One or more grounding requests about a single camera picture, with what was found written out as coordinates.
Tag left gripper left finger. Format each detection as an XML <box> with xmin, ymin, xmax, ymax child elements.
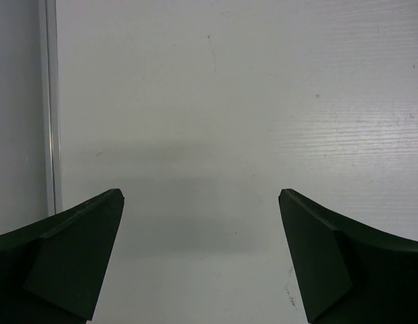
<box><xmin>0</xmin><ymin>188</ymin><xmax>124</xmax><ymax>323</ymax></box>

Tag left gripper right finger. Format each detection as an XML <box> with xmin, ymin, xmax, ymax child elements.
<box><xmin>279</xmin><ymin>189</ymin><xmax>418</xmax><ymax>323</ymax></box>

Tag aluminium table edge rail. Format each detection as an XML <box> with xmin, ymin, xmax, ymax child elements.
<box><xmin>38</xmin><ymin>0</ymin><xmax>63</xmax><ymax>215</ymax></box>

